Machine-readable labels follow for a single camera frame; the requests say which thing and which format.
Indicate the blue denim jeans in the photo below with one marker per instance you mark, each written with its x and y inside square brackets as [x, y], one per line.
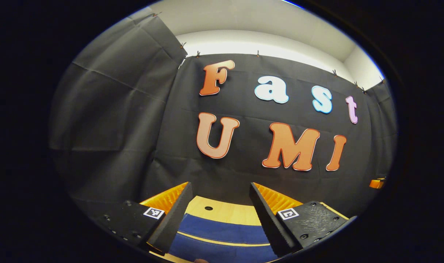
[222, 230]

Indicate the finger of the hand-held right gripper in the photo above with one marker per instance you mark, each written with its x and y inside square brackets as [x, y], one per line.
[376, 183]

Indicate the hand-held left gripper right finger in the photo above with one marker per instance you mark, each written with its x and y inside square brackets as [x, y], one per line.
[265, 219]

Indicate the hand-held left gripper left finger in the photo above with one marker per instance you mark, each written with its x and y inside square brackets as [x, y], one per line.
[174, 219]

